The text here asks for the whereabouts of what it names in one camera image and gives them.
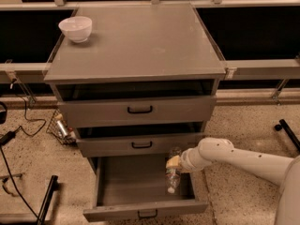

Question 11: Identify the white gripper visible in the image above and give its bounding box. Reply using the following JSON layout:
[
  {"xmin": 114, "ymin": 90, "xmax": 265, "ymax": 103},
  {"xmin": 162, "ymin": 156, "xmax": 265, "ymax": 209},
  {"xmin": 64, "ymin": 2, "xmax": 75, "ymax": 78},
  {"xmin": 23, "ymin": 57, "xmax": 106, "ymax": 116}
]
[{"xmin": 166, "ymin": 147, "xmax": 203, "ymax": 173}]

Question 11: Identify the clear plastic water bottle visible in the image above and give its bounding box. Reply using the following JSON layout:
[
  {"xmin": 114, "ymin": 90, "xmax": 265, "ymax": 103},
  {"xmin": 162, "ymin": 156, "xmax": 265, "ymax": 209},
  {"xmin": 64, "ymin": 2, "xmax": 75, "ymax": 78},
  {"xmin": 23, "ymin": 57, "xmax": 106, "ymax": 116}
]
[{"xmin": 165, "ymin": 147, "xmax": 181, "ymax": 194}]

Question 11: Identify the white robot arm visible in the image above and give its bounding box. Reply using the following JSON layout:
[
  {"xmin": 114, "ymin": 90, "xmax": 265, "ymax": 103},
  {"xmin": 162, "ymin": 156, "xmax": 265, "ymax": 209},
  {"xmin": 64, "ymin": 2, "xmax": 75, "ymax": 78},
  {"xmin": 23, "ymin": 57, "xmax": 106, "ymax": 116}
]
[{"xmin": 166, "ymin": 137, "xmax": 300, "ymax": 225}]

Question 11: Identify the grey middle drawer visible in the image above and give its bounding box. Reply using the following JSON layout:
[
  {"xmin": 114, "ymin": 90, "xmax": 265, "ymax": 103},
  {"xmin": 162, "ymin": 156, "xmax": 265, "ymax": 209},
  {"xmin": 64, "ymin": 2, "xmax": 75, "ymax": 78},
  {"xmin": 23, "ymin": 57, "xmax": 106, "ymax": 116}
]
[{"xmin": 77, "ymin": 132, "xmax": 203, "ymax": 158}]

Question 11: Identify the grey drawer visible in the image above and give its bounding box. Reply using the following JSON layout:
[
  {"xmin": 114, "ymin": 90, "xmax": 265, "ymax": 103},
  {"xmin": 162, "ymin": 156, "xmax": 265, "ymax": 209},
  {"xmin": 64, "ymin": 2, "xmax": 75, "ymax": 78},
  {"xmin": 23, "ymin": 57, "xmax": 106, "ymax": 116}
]
[
  {"xmin": 58, "ymin": 96, "xmax": 217, "ymax": 128},
  {"xmin": 77, "ymin": 132, "xmax": 203, "ymax": 158},
  {"xmin": 83, "ymin": 154, "xmax": 208, "ymax": 222}
]

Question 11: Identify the grey bottom drawer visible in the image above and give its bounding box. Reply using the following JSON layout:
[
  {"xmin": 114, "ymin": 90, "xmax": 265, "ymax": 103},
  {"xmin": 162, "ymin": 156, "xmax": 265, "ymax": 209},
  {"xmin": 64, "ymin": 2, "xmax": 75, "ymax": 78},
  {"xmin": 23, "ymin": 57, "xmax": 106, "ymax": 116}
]
[{"xmin": 83, "ymin": 154, "xmax": 208, "ymax": 222}]

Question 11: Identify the grey drawer cabinet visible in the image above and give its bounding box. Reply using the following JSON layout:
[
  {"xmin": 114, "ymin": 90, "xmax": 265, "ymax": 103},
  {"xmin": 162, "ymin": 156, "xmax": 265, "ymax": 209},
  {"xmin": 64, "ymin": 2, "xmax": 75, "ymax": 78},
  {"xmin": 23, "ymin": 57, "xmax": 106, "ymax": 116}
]
[{"xmin": 43, "ymin": 2, "xmax": 228, "ymax": 161}]

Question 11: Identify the grey top drawer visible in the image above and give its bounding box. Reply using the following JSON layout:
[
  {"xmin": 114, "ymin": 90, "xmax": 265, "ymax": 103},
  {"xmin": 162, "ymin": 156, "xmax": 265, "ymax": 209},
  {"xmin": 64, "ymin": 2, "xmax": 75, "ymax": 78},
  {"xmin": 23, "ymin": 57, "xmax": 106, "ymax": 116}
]
[{"xmin": 58, "ymin": 96, "xmax": 217, "ymax": 128}]

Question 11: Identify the black stand leg right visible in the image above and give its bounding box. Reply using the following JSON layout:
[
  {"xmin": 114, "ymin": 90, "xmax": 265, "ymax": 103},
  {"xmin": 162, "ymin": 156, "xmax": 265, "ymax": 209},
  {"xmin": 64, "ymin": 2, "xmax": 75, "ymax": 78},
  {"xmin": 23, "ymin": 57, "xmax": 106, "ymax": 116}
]
[{"xmin": 274, "ymin": 119, "xmax": 300, "ymax": 152}]

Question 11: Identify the black stand leg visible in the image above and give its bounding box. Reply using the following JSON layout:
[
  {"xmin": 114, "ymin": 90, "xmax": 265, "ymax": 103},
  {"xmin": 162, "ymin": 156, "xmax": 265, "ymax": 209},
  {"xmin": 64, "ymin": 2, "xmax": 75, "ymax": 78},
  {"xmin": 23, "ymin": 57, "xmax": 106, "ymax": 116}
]
[
  {"xmin": 274, "ymin": 119, "xmax": 300, "ymax": 152},
  {"xmin": 37, "ymin": 175, "xmax": 58, "ymax": 225}
]

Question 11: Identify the metal can in basket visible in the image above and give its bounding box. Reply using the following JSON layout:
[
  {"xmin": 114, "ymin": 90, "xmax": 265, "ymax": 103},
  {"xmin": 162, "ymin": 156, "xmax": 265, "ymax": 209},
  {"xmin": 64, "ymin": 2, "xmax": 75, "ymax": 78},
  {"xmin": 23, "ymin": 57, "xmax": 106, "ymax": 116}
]
[{"xmin": 55, "ymin": 113, "xmax": 69, "ymax": 138}]

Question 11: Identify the black stand leg left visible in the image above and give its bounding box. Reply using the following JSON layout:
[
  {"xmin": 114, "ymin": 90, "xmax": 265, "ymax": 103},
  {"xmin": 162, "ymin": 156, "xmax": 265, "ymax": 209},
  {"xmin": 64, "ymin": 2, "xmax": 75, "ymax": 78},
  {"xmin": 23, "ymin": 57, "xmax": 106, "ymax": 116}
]
[{"xmin": 37, "ymin": 175, "xmax": 58, "ymax": 225}]

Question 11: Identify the white bowl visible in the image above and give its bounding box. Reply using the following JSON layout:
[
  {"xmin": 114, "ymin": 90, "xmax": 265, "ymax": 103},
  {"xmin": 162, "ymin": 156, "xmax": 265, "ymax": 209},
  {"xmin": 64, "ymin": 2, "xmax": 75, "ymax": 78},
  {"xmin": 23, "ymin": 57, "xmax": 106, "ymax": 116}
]
[{"xmin": 58, "ymin": 16, "xmax": 93, "ymax": 43}]

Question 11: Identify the black power adapter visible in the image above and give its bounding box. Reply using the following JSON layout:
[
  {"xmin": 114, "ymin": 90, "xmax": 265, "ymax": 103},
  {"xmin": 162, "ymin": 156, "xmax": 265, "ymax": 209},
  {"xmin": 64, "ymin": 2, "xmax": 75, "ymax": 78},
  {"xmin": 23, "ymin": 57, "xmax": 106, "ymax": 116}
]
[{"xmin": 0, "ymin": 131, "xmax": 16, "ymax": 146}]

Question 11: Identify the wire basket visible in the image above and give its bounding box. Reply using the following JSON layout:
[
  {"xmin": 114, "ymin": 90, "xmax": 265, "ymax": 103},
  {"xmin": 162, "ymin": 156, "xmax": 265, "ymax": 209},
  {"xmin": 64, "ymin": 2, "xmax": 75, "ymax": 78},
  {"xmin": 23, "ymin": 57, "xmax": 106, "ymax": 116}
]
[{"xmin": 46, "ymin": 109, "xmax": 76, "ymax": 145}]

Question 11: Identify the black power cable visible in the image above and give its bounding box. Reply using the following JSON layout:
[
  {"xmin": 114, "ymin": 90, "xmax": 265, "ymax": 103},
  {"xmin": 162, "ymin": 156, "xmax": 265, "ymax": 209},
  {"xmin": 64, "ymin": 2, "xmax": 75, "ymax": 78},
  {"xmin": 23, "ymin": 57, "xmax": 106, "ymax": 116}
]
[{"xmin": 0, "ymin": 78, "xmax": 48, "ymax": 218}]

